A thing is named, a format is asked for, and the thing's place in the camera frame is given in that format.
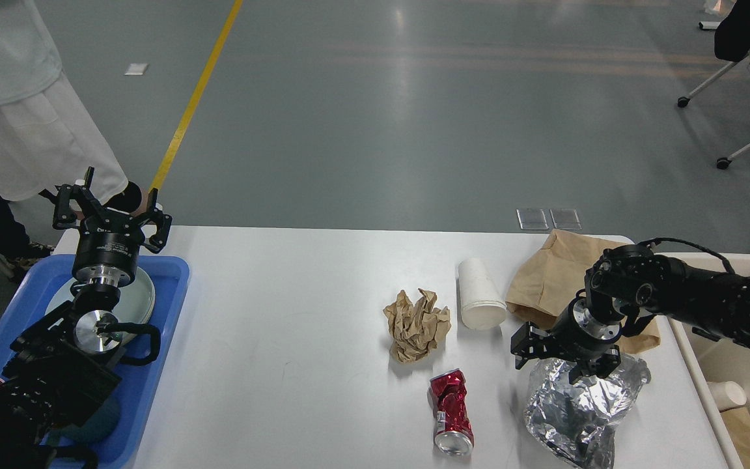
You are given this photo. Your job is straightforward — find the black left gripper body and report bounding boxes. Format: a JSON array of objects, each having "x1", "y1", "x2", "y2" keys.
[{"x1": 72, "y1": 218, "x2": 144, "y2": 287}]

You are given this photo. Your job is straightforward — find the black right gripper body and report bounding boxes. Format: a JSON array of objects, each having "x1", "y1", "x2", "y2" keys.
[{"x1": 551, "y1": 298, "x2": 622, "y2": 363}]

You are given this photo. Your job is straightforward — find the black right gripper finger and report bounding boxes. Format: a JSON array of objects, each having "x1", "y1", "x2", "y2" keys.
[
  {"x1": 568, "y1": 351, "x2": 622, "y2": 384},
  {"x1": 510, "y1": 322, "x2": 561, "y2": 370}
]

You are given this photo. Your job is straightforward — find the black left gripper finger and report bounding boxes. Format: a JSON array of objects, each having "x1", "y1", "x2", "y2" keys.
[
  {"x1": 134, "y1": 189, "x2": 173, "y2": 253},
  {"x1": 51, "y1": 167, "x2": 106, "y2": 231}
]

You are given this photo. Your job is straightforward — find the brown paper bag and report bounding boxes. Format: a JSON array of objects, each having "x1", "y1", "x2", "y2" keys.
[{"x1": 505, "y1": 229, "x2": 662, "y2": 354}]

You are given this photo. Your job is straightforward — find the light green plate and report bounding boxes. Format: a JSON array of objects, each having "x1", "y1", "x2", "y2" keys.
[{"x1": 45, "y1": 265, "x2": 156, "y2": 354}]

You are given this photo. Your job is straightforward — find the white paper cup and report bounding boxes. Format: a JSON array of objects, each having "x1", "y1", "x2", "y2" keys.
[{"x1": 458, "y1": 258, "x2": 508, "y2": 330}]

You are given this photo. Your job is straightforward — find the silver foil bag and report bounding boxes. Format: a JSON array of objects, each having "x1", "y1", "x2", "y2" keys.
[{"x1": 523, "y1": 354, "x2": 652, "y2": 468}]

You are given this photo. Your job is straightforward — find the crushed red soda can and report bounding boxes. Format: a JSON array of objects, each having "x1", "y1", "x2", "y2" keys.
[{"x1": 429, "y1": 369, "x2": 475, "y2": 457}]

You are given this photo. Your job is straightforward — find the brown paper ball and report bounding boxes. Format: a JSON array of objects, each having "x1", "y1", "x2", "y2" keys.
[{"x1": 383, "y1": 289, "x2": 451, "y2": 364}]

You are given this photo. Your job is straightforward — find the dark teal mug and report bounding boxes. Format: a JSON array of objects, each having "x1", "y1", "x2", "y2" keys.
[{"x1": 45, "y1": 397, "x2": 121, "y2": 446}]

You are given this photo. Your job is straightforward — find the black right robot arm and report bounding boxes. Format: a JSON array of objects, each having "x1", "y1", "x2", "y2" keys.
[{"x1": 510, "y1": 238, "x2": 750, "y2": 382}]

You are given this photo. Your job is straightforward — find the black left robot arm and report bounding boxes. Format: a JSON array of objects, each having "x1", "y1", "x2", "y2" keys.
[{"x1": 0, "y1": 168, "x2": 172, "y2": 468}]

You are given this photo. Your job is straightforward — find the person in white shorts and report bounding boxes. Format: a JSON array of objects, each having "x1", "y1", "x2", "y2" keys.
[{"x1": 0, "y1": 1, "x2": 148, "y2": 214}]

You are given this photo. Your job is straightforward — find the blue plastic tray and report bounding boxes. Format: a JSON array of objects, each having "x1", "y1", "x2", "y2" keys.
[{"x1": 0, "y1": 255, "x2": 190, "y2": 468}]

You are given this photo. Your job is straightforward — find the metal floor plates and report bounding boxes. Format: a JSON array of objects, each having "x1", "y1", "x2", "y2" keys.
[{"x1": 516, "y1": 208, "x2": 583, "y2": 231}]

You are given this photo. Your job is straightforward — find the white cup in bin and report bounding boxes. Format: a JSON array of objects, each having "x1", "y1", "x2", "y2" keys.
[{"x1": 706, "y1": 381, "x2": 747, "y2": 412}]

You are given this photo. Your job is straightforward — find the beige plastic bin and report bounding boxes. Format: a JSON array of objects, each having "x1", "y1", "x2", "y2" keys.
[{"x1": 658, "y1": 252, "x2": 750, "y2": 469}]

